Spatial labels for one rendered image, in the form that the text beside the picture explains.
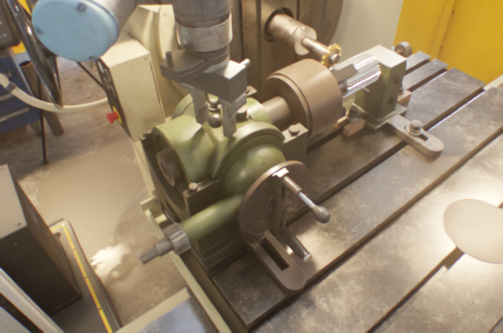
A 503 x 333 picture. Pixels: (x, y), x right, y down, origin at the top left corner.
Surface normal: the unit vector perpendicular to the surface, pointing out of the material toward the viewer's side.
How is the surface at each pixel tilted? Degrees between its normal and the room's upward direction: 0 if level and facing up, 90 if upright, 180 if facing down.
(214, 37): 90
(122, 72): 90
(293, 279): 4
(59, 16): 95
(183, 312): 0
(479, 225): 0
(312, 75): 17
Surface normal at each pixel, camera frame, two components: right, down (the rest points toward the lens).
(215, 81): -0.59, 0.57
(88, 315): -0.03, -0.72
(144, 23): 0.59, 0.55
